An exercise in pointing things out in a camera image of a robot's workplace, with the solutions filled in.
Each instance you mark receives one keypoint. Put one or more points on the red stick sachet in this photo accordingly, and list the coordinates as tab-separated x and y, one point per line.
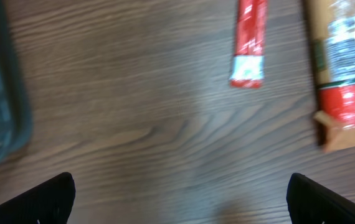
248	59

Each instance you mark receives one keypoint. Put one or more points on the red snack package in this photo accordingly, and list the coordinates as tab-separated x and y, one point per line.
332	34

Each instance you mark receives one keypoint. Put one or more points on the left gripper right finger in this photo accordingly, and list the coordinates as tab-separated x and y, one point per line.
311	203

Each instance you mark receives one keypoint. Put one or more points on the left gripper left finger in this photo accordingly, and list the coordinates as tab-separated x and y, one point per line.
50	202

